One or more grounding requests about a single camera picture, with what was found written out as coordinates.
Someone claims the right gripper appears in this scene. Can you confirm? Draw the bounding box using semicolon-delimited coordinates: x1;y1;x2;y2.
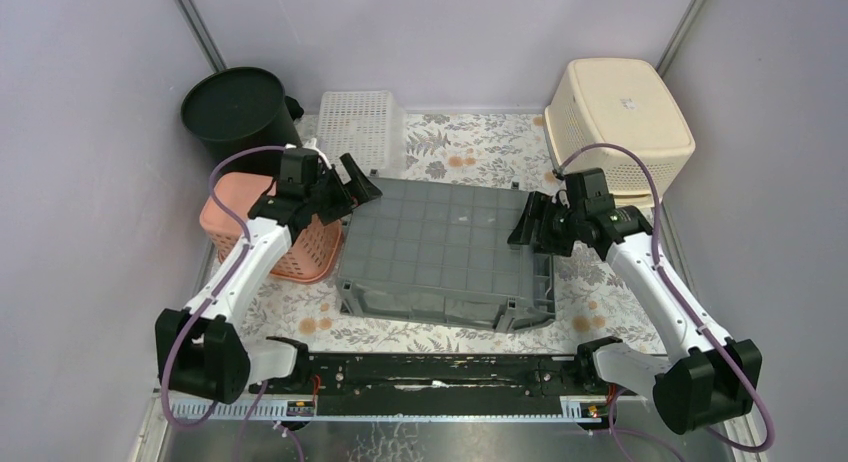
505;191;584;258

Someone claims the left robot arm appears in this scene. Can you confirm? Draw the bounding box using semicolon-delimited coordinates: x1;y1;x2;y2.
154;145;382;404

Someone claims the grey plastic crate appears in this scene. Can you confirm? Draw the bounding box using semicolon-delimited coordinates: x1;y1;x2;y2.
336;177;556;333

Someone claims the black cloth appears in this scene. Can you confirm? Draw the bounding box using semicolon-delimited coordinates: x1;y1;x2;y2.
284;95;305;121

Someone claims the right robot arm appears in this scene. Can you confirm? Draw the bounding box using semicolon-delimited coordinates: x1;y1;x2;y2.
508;169;762;435

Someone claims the pink perforated basket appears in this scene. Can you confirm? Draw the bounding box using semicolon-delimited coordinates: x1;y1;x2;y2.
199;172;344;284

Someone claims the white perforated plastic basket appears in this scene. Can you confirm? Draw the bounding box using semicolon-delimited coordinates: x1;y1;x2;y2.
316;91;407;178

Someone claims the cream plastic tub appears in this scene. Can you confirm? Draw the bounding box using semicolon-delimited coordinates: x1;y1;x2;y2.
543;58;696;209

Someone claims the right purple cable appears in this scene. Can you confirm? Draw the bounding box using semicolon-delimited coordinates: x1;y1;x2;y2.
556;142;778;462

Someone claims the floral patterned table mat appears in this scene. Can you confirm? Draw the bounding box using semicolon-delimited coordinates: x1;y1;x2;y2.
239;114;666;355

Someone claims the large black cylindrical container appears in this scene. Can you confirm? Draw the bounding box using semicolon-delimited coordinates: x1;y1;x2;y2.
180;67;303;165

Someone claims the black mounting base rail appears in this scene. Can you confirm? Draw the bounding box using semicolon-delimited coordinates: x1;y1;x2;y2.
266;353;612;425

